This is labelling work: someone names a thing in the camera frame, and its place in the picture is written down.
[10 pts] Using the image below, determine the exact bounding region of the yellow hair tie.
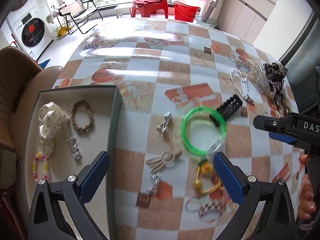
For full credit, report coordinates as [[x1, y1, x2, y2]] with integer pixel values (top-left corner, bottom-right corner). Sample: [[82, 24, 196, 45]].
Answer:
[[193, 159, 223, 196]]

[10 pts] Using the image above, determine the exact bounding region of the silver rhinestone hair clip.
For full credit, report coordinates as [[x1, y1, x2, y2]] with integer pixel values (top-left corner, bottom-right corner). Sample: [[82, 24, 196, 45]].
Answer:
[[65, 123, 81, 160]]

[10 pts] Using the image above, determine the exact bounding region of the black scalloped hair clip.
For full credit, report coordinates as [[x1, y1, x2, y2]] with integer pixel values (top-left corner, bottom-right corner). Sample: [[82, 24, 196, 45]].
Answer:
[[216, 94, 243, 121]]

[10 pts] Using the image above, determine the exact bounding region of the brown braided bracelet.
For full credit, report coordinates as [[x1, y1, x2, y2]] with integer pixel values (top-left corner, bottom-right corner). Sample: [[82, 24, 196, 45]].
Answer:
[[70, 99, 94, 134]]

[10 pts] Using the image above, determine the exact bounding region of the pink yellow beaded bracelet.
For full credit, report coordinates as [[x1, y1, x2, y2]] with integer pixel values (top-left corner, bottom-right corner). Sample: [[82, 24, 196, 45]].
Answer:
[[32, 151, 50, 183]]

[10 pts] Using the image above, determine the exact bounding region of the green plastic bangle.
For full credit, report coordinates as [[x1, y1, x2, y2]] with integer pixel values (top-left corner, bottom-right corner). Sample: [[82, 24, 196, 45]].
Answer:
[[181, 106, 227, 158]]

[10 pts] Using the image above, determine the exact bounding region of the white polka dot scrunchie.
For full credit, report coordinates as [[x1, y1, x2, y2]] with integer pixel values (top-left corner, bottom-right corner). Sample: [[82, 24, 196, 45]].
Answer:
[[37, 101, 71, 158]]

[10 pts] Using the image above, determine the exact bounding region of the silver crystal hair clip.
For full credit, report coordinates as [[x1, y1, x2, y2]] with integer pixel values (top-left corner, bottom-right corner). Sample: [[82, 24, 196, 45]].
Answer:
[[157, 112, 172, 134]]

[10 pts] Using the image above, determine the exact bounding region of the person's right hand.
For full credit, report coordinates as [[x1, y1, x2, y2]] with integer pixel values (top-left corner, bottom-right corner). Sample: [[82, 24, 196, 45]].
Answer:
[[297, 154, 317, 221]]

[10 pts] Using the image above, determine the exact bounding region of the grey shallow tray box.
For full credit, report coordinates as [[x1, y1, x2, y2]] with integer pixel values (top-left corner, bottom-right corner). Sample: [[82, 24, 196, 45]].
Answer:
[[19, 85, 121, 239]]

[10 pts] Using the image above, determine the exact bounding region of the clear claw hair clip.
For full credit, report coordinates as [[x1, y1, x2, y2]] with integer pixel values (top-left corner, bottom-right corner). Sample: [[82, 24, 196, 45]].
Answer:
[[249, 62, 272, 96]]

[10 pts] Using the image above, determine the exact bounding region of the beige bunny hair clip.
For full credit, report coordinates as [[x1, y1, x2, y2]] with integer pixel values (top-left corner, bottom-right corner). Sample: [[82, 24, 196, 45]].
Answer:
[[145, 149, 182, 174]]

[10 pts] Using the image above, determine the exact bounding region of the brown leather chair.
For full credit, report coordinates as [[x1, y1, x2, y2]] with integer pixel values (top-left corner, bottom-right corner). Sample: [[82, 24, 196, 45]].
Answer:
[[0, 47, 62, 157]]

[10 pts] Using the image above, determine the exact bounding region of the white cabinet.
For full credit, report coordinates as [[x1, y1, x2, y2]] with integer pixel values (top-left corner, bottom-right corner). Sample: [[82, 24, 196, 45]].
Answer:
[[217, 0, 278, 44]]

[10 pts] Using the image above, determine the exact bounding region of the light blue basin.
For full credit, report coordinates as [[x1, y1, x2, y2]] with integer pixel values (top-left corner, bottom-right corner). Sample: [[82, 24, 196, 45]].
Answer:
[[195, 16, 220, 30]]

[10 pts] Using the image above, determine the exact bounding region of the red plastic bucket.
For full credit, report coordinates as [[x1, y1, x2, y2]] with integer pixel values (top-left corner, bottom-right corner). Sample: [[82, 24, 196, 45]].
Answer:
[[174, 1, 200, 22]]

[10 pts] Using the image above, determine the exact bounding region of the yellow item basket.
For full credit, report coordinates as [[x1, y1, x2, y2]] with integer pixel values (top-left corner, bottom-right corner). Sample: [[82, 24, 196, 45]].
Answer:
[[53, 25, 73, 39]]

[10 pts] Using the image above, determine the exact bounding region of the lower white washing machine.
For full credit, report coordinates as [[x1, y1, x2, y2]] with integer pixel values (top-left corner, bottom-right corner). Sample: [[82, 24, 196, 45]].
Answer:
[[7, 5, 53, 60]]

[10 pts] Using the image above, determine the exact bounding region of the folding lounge chair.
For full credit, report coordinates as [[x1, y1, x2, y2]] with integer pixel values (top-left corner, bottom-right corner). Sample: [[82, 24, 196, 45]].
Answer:
[[58, 0, 103, 35]]

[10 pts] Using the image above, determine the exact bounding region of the small white stool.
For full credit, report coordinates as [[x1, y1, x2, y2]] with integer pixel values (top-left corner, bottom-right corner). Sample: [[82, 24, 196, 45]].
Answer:
[[115, 3, 132, 18]]

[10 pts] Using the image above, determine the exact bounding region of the red plastic chair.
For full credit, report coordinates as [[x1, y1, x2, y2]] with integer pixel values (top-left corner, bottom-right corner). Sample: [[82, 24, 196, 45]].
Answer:
[[131, 0, 169, 19]]

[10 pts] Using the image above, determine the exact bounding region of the brown braided hair tie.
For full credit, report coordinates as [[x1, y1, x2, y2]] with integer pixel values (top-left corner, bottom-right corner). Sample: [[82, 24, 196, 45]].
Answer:
[[267, 87, 293, 118]]

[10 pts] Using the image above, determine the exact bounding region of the mop with grey handle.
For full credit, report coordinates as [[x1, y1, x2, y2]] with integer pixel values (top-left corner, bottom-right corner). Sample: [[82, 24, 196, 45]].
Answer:
[[202, 0, 220, 23]]

